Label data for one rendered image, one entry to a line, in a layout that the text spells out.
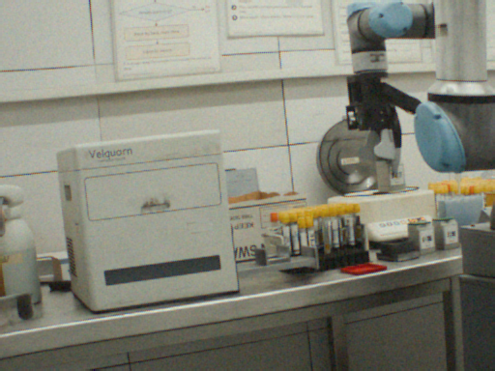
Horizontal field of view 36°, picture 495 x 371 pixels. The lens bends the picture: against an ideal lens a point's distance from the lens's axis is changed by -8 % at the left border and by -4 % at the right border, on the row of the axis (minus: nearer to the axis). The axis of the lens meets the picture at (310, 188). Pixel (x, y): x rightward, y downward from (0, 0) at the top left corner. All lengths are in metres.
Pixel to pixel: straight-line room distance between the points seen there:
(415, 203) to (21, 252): 0.94
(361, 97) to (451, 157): 0.44
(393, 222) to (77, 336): 0.88
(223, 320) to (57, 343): 0.30
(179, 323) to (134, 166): 0.28
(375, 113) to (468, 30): 0.43
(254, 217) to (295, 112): 0.51
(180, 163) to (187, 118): 0.68
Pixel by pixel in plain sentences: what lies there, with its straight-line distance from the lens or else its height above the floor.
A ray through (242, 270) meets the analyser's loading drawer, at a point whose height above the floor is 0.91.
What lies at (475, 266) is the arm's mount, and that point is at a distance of 1.41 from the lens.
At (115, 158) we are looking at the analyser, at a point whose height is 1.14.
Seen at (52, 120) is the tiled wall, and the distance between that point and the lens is 2.03.
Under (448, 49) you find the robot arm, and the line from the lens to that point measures 1.27.
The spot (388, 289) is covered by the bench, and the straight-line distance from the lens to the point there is 1.56.
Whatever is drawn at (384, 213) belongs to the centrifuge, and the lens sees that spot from 1.92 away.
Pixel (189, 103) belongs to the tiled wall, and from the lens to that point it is 2.11.
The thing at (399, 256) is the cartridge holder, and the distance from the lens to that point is 1.65.
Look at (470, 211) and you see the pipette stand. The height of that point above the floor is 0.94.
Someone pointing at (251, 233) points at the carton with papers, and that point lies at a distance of 1.79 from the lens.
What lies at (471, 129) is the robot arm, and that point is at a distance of 1.26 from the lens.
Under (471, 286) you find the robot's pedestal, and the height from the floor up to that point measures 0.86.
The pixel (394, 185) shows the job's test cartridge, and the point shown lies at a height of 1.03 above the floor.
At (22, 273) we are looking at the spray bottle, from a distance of 1.59.
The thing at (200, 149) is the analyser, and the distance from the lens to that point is 1.44.
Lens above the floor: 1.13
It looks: 3 degrees down
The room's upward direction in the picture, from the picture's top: 6 degrees counter-clockwise
